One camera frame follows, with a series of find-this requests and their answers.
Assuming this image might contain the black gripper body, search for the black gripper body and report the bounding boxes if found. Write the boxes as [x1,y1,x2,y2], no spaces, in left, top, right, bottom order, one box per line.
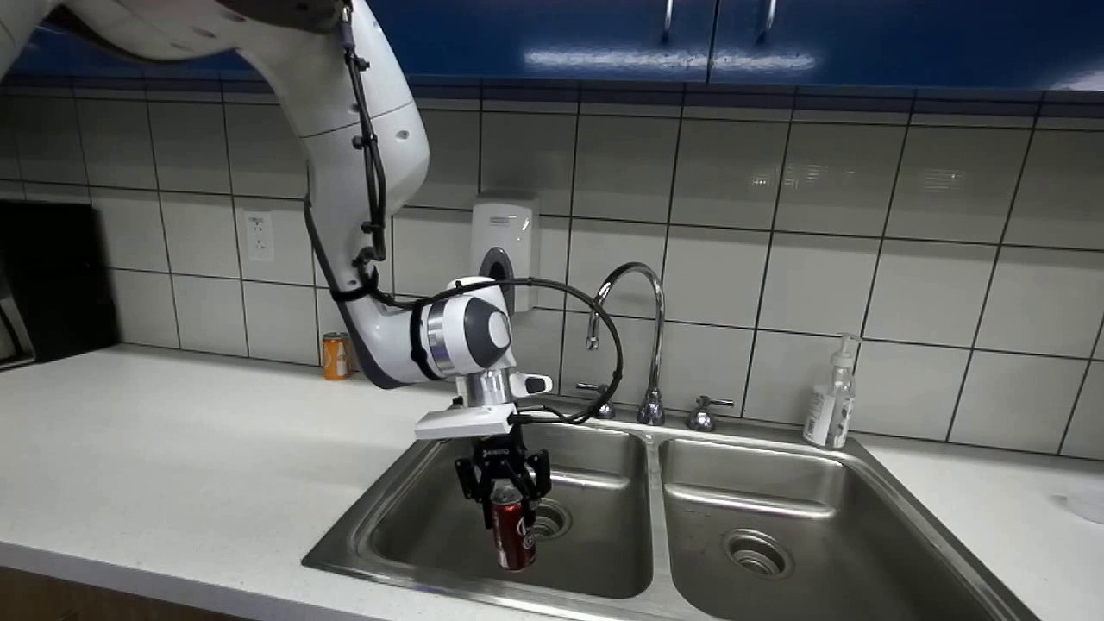
[469,432,538,489]

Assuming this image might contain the brown dr pepper can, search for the brown dr pepper can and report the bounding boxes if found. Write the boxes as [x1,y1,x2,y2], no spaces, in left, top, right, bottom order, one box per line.
[491,482,535,569]

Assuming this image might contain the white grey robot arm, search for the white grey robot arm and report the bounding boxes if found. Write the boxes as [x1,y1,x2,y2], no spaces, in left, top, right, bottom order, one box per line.
[0,0,552,543]

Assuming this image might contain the stainless steel double sink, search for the stainless steel double sink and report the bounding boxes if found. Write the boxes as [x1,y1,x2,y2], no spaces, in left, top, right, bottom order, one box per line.
[302,422,1038,621]

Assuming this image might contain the chrome gooseneck faucet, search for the chrome gooseneck faucet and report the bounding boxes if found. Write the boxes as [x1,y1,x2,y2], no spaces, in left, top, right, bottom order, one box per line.
[573,260,739,436]

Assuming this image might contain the clear soap pump bottle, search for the clear soap pump bottle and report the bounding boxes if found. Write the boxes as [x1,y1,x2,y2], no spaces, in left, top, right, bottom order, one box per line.
[805,334,858,449]

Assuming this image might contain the black microwave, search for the black microwave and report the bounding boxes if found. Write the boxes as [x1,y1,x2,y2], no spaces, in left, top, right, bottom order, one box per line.
[0,199,120,366]

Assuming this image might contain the blue upper cabinets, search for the blue upper cabinets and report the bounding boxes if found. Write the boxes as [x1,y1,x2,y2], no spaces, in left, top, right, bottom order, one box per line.
[2,0,1104,98]

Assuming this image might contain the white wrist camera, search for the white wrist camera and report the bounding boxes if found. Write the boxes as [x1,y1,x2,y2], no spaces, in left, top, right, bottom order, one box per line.
[413,368,552,443]

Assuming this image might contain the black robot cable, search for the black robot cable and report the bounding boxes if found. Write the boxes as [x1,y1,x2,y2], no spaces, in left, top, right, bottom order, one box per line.
[301,0,629,427]

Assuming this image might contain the white wall soap dispenser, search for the white wall soap dispenser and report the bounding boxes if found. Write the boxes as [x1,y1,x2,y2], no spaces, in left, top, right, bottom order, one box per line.
[469,199,538,313]

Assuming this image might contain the white wall outlet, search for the white wall outlet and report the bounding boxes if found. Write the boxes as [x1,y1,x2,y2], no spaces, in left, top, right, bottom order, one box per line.
[241,209,277,267]

